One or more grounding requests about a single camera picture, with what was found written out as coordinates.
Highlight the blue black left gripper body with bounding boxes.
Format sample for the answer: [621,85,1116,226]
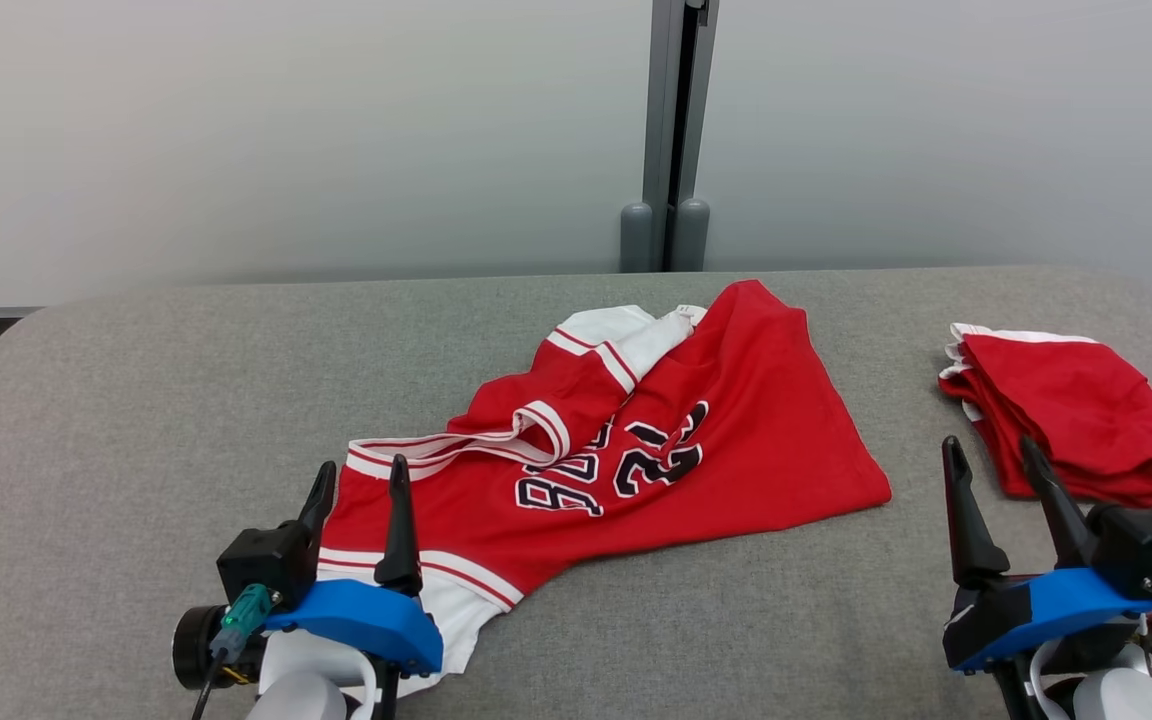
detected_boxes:
[261,578,445,676]

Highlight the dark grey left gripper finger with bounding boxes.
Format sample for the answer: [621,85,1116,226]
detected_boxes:
[374,455,423,597]
[298,460,337,546]

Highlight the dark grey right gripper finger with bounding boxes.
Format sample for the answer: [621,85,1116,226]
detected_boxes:
[1021,436,1100,569]
[944,436,1010,589]

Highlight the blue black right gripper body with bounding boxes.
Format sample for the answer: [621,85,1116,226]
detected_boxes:
[942,568,1152,673]

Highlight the red shorts with white stripe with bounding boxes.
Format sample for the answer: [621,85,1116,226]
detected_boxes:
[939,322,1152,513]

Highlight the red basketball jersey white trim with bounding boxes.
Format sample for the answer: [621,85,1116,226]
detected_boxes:
[316,280,893,699]

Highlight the teal left camera connector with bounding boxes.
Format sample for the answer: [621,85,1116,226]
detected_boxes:
[211,583,277,663]

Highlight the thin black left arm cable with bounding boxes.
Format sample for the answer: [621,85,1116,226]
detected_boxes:
[191,648,229,720]

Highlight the grey cylindrical post cap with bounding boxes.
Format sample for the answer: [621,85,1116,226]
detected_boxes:
[673,198,712,272]
[620,202,655,273]

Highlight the grey metal partition post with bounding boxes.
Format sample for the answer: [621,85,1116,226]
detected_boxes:
[642,0,720,273]

